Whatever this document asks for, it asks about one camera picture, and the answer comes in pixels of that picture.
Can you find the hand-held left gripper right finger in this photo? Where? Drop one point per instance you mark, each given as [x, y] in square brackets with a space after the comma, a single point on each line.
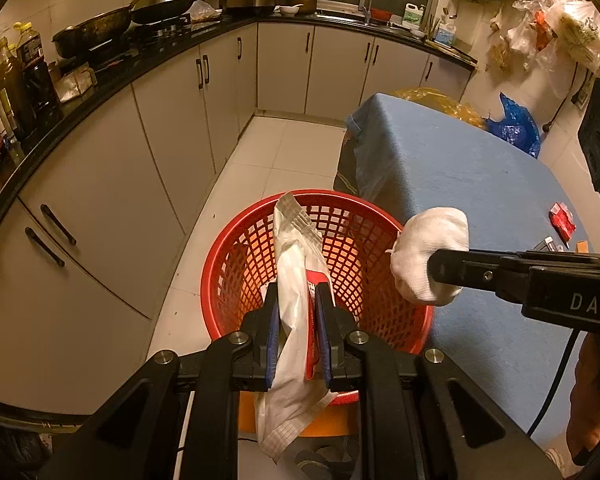
[322, 340]

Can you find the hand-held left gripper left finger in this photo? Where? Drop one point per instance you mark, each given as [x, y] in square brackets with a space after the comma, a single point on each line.
[272, 340]

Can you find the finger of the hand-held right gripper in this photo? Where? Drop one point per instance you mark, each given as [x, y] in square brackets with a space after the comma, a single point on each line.
[470, 270]

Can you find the white plastic wrapper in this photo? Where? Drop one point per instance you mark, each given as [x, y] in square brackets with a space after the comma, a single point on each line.
[292, 310]

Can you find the orange cardboard box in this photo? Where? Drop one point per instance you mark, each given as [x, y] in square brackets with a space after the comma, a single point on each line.
[582, 247]

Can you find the white cloth ball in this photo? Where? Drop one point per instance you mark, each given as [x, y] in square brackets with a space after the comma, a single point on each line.
[430, 235]

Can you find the small dark packet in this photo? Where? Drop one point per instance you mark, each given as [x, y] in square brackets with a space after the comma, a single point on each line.
[547, 245]

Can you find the red torn wrapper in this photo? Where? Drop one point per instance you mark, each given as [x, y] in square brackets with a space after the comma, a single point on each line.
[561, 222]

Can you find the red plastic mesh basket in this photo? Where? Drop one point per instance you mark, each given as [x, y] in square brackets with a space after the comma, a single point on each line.
[230, 260]

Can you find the person's right forearm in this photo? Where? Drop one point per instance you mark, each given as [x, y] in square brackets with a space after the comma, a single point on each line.
[587, 400]

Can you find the orange stool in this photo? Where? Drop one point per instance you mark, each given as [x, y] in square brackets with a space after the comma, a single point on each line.
[330, 425]

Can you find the blue tablecloth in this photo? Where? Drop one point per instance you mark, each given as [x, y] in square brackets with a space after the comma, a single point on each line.
[455, 170]

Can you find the grey slipper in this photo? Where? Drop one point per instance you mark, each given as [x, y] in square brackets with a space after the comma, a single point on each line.
[325, 460]

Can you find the blue plastic bag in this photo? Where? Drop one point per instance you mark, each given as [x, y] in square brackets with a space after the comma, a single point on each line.
[517, 130]

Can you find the yellow plastic bag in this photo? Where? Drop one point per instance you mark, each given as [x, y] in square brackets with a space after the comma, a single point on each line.
[430, 97]

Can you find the wooden cutting board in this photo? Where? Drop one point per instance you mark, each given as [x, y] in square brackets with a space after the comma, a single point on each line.
[452, 52]

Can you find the white bottle blue label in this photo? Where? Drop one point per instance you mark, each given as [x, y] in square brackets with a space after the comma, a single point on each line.
[446, 35]

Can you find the clear hanging plastic bag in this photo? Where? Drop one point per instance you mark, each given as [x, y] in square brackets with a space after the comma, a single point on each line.
[510, 35]

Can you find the grey kitchen cabinet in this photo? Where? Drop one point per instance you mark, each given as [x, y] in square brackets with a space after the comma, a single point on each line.
[105, 160]

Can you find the white detergent jug green label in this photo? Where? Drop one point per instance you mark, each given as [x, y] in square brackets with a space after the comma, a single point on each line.
[412, 16]

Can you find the red bowl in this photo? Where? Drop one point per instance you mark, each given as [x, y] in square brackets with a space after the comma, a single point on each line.
[381, 13]

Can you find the steel faucet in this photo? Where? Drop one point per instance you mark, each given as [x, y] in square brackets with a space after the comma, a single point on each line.
[366, 5]

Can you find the white bowl with spoon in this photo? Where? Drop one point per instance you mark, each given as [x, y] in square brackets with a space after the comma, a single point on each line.
[287, 10]

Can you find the silver foil packet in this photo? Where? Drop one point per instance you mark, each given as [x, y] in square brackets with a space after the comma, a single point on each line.
[75, 85]

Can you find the gas stove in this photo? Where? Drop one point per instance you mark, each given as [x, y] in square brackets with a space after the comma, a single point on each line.
[150, 30]

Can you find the small clear plastic bag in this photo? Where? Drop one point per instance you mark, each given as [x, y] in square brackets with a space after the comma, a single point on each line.
[202, 10]

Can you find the wok with steel lid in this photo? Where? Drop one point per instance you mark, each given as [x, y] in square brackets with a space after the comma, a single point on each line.
[165, 2]

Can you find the dark oil bottle yellow cap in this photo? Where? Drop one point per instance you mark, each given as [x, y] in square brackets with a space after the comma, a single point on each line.
[35, 70]

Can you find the dark sauce bottle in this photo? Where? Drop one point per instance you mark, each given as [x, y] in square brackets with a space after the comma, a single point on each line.
[12, 90]

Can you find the dark wok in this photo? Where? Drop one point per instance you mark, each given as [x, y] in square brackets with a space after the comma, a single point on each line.
[95, 25]

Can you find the wall socket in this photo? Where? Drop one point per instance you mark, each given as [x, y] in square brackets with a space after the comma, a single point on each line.
[583, 90]

